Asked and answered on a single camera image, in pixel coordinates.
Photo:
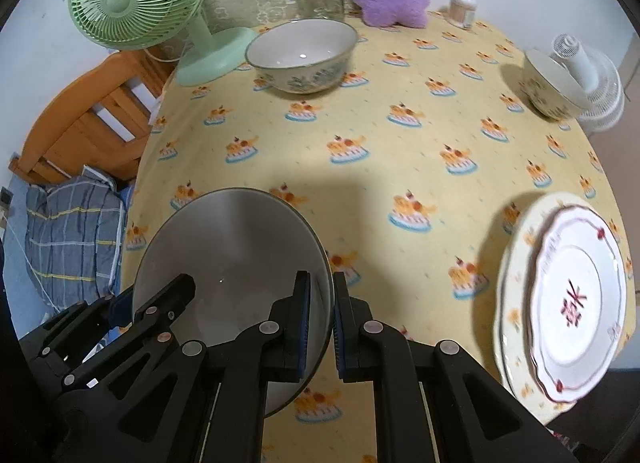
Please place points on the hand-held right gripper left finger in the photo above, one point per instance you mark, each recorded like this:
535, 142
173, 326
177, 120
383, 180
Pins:
302, 328

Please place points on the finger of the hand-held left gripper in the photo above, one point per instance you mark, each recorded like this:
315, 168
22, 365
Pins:
120, 308
165, 300

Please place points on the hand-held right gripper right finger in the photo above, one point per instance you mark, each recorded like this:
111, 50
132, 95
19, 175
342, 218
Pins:
341, 333

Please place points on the green print ceramic bowl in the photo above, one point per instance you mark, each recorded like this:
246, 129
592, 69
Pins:
300, 48
230, 243

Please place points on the cream floral plate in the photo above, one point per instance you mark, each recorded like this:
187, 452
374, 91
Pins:
517, 293
501, 360

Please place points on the white red-trimmed plate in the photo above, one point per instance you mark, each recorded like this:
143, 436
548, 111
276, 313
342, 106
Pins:
580, 303

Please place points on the cream floral bowl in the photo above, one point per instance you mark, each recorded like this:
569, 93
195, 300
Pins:
547, 88

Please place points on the grey plaid pillow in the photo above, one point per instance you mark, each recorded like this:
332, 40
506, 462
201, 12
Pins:
75, 238

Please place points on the blue checked bedsheet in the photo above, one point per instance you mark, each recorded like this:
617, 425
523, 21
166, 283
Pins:
12, 243

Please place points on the wooden bed headboard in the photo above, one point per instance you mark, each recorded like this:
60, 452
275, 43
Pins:
85, 128

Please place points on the cotton swab container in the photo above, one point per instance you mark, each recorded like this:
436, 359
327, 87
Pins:
462, 12

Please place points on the white floor fan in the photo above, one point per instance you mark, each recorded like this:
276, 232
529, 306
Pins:
600, 88

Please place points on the wall socket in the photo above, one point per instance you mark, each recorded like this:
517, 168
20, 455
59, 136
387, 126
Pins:
5, 196

